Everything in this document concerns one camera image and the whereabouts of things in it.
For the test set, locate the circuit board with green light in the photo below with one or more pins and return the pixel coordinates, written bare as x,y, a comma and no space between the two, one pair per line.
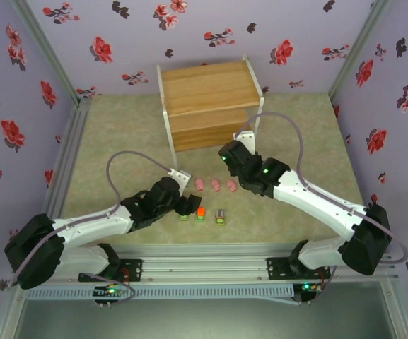
110,291
308,286

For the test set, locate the grey metal sheet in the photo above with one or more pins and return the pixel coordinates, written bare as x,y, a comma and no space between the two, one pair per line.
203,321

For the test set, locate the grey-topped toy car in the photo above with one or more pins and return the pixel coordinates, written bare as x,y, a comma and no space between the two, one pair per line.
220,217

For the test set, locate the aluminium lower frame bar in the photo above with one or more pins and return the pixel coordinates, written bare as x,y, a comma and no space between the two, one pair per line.
7,314
398,310

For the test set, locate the wooden shelf with white frame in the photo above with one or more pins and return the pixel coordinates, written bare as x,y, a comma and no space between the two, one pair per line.
207,88

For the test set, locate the pink plastic pig toy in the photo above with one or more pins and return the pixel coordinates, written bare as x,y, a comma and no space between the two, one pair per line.
231,186
216,184
199,184

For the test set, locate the orange-topped green toy car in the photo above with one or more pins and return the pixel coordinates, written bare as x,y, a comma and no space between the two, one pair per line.
200,214
184,218

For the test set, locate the aluminium corner post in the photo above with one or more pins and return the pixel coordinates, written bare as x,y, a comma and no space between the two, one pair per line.
44,39
359,42

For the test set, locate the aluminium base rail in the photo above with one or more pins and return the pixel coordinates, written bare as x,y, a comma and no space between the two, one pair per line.
203,265

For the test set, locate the aluminium side rail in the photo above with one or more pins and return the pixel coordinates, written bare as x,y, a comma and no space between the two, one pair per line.
67,155

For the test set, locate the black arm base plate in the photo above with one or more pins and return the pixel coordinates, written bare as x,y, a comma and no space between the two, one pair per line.
276,268
134,268

